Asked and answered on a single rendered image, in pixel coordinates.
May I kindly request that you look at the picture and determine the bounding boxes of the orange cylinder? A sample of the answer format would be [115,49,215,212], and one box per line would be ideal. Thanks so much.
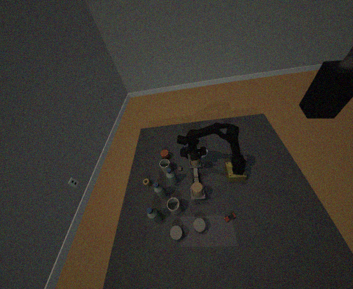
[161,150,170,159]

